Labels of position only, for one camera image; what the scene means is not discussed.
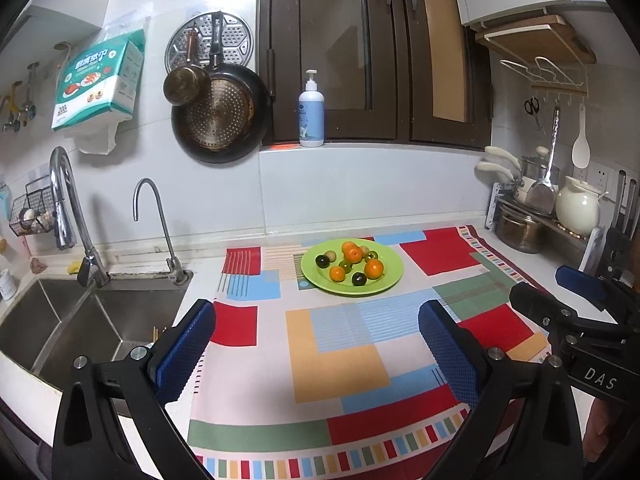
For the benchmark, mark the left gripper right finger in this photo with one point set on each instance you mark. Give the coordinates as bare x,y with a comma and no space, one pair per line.
523,422

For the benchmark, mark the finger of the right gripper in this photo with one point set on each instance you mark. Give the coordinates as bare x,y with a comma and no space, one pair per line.
559,320
603,293

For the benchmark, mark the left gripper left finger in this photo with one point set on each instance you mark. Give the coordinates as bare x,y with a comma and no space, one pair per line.
89,442

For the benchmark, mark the green persimmon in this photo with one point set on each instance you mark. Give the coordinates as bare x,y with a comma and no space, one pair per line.
346,266
370,256

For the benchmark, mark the dark purple plum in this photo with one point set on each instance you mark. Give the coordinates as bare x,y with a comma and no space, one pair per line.
322,261
359,279

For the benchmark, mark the small orange with green stem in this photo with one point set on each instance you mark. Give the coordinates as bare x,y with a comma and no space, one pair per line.
337,274

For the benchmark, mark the black kitchen scissors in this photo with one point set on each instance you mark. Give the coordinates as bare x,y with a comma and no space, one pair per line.
532,108

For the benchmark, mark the tall chrome kitchen faucet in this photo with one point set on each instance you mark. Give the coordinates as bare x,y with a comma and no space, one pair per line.
69,221

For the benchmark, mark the right human hand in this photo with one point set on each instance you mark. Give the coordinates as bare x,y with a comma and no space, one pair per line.
601,417

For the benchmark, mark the black knife block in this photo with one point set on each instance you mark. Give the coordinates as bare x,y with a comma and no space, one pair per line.
619,238

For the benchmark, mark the metal countertop pot shelf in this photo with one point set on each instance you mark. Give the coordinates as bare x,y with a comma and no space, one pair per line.
583,252

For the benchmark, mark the stainless steel stock pot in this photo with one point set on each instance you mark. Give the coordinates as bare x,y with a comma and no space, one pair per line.
519,231

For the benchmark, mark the white ceramic pot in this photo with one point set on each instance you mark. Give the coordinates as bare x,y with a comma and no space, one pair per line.
578,206

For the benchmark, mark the metal spatula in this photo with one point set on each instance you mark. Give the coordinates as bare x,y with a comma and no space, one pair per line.
541,195

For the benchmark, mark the stainless steel sink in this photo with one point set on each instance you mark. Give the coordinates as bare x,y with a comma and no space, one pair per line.
58,320

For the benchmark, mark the white rice paddle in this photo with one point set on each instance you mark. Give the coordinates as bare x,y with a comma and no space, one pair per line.
581,150

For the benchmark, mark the green round plate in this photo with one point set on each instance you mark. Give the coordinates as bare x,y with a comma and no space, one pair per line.
393,268

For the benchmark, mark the colourful patterned table mat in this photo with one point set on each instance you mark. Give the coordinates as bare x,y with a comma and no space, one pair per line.
299,383

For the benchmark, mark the wooden cutting board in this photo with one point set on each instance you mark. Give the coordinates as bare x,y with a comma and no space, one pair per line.
547,36

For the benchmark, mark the blue white pump bottle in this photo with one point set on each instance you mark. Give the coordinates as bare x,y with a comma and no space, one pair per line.
311,129

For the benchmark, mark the teal plastic bag box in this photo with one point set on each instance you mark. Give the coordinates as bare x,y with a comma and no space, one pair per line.
98,91

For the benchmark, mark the black frying pan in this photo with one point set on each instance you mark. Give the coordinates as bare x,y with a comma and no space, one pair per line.
257,90

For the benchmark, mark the round metal steamer plate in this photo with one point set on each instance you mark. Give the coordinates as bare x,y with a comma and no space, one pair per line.
235,37

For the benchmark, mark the white wall power socket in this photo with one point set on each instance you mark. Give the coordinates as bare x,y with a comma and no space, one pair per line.
599,176

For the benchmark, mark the steel pot white handle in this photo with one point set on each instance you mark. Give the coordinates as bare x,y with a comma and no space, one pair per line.
524,173

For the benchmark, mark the black wire sink basket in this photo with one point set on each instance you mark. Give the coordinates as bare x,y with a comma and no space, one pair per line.
33,212

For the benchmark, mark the white wire hook rack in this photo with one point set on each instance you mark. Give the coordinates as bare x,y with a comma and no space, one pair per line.
546,75

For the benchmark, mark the dark brown window frame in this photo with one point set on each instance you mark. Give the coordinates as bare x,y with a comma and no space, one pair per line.
396,71

